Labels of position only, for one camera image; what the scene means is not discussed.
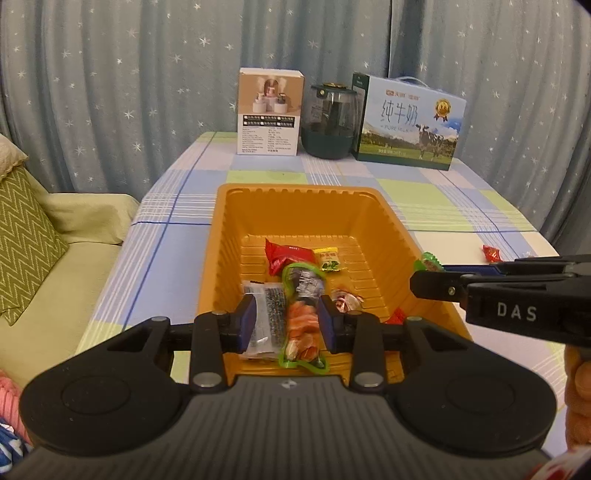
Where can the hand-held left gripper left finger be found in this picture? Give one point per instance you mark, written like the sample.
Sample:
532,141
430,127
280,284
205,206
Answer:
247,323

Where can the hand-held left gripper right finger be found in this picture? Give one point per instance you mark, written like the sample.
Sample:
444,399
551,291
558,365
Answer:
325,323

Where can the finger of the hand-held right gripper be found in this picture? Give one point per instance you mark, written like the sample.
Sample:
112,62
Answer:
438,285
489,269

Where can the black white snack packet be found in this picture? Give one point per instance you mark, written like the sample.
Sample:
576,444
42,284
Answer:
265,318

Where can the long green sausage packet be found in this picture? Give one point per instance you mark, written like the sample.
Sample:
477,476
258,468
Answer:
302,318

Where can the green packet with brown snack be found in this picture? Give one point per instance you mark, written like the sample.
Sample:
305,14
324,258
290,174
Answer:
427,263

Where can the dark red white candy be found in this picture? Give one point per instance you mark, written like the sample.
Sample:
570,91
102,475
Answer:
347,300

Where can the small bright red candy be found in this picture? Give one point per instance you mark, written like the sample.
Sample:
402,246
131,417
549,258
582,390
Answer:
397,317
491,253

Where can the yellow snack packet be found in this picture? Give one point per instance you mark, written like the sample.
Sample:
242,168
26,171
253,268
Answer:
328,261

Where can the red snack packet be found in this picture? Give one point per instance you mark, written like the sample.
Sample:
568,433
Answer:
288,256

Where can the orange plastic tray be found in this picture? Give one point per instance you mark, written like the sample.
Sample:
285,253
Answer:
295,217

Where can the person's right hand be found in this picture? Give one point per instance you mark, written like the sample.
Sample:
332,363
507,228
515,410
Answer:
579,392

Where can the checked tablecloth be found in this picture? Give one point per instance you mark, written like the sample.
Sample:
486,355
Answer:
175,207

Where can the red white patterned cloth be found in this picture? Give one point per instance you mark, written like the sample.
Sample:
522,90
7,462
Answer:
563,466

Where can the blue milk carton with cow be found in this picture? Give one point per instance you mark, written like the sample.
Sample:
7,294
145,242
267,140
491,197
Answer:
406,124

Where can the pale green sofa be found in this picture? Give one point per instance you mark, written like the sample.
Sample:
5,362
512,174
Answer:
78,258

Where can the dark green glass jar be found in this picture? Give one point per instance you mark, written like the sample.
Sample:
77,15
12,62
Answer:
330,124

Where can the white product box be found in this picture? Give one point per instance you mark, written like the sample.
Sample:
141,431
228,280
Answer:
270,115

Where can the green zigzag cushion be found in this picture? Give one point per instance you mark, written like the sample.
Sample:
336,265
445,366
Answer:
25,240

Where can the pink cloth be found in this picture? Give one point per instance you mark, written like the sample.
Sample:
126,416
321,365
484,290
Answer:
11,397

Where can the blue star-print curtain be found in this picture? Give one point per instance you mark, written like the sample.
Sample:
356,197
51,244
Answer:
138,83

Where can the blue white patterned cloth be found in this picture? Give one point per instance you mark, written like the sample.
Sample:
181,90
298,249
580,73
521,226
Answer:
11,450

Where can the beige quilted cushion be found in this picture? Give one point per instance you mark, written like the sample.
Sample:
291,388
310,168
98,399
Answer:
9,154

